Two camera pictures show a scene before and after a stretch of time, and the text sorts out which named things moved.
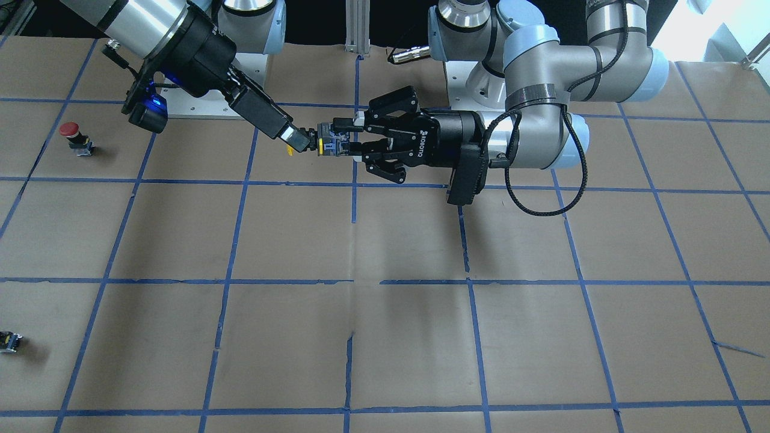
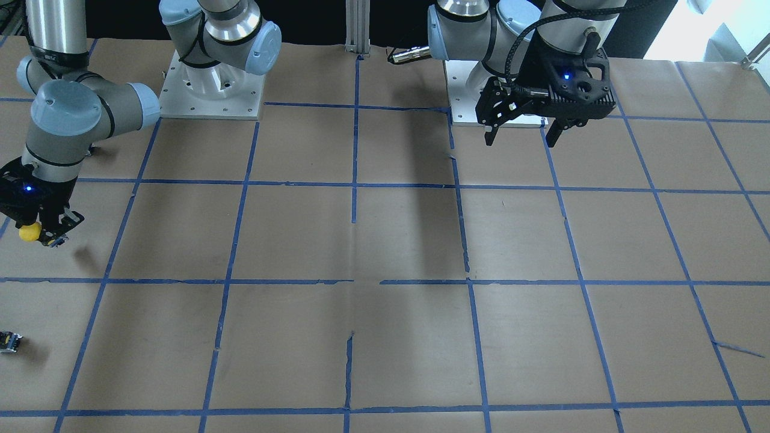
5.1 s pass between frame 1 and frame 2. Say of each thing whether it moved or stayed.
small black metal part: stayed
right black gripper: moved
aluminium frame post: stayed
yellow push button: moved
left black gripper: moved
